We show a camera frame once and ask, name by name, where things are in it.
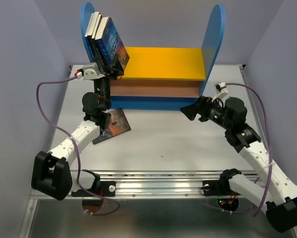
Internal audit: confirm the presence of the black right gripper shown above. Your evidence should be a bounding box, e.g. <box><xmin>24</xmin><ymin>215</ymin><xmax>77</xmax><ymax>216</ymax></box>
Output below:
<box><xmin>179</xmin><ymin>96</ymin><xmax>232</xmax><ymax>130</ymax></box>

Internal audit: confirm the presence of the green cover book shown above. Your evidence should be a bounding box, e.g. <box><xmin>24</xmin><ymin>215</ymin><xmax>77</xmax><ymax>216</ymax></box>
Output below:
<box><xmin>85</xmin><ymin>12</ymin><xmax>96</xmax><ymax>61</ymax></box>

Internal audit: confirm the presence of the Jane Eyre blue book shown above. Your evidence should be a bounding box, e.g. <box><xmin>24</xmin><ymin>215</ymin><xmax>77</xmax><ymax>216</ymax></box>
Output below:
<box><xmin>98</xmin><ymin>17</ymin><xmax>130</xmax><ymax>70</ymax></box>

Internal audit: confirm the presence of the Three Days To See book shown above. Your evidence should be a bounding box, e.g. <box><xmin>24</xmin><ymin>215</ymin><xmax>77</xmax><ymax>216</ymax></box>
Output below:
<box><xmin>94</xmin><ymin>16</ymin><xmax>107</xmax><ymax>65</ymax></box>

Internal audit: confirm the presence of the A Tale Of Two Cities book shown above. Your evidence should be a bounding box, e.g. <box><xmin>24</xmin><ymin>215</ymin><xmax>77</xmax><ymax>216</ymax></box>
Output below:
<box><xmin>92</xmin><ymin>108</ymin><xmax>131</xmax><ymax>145</ymax></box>

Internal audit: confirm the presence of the Nineteen Eighty-Four book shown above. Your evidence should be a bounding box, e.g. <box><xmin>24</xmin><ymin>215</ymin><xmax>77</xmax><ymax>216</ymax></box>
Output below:
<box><xmin>90</xmin><ymin>12</ymin><xmax>102</xmax><ymax>56</ymax></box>

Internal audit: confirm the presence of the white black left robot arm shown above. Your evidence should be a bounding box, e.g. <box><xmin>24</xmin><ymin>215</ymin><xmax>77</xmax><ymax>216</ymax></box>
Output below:
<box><xmin>31</xmin><ymin>59</ymin><xmax>124</xmax><ymax>201</ymax></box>

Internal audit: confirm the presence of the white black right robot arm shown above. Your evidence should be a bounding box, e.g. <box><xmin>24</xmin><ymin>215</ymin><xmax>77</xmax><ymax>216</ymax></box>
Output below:
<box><xmin>180</xmin><ymin>96</ymin><xmax>297</xmax><ymax>233</ymax></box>

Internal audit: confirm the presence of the blue yellow wooden bookshelf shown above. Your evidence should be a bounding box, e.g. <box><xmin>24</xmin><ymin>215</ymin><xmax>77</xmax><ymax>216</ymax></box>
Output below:
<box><xmin>80</xmin><ymin>2</ymin><xmax>225</xmax><ymax>111</ymax></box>

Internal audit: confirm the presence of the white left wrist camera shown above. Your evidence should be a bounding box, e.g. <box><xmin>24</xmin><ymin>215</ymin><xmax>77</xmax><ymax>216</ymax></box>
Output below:
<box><xmin>82</xmin><ymin>62</ymin><xmax>103</xmax><ymax>80</ymax></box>

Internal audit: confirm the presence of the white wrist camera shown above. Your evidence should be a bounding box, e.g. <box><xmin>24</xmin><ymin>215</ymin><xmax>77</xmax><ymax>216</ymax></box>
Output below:
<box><xmin>212</xmin><ymin>82</ymin><xmax>228</xmax><ymax>102</ymax></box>
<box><xmin>82</xmin><ymin>62</ymin><xmax>103</xmax><ymax>80</ymax></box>

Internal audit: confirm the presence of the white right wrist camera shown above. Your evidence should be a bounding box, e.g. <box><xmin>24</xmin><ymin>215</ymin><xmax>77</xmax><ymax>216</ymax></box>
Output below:
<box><xmin>212</xmin><ymin>82</ymin><xmax>228</xmax><ymax>102</ymax></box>

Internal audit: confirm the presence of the aluminium mounting rail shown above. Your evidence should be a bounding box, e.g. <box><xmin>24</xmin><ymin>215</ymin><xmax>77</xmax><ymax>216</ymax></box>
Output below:
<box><xmin>93</xmin><ymin>171</ymin><xmax>222</xmax><ymax>200</ymax></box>

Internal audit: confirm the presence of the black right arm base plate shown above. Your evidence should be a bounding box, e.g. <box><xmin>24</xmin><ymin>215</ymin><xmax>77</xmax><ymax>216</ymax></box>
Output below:
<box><xmin>200</xmin><ymin>180</ymin><xmax>235</xmax><ymax>196</ymax></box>

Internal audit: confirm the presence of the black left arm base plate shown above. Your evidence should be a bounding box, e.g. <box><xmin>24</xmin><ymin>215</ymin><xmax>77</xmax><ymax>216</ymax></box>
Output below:
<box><xmin>71</xmin><ymin>180</ymin><xmax>117</xmax><ymax>198</ymax></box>

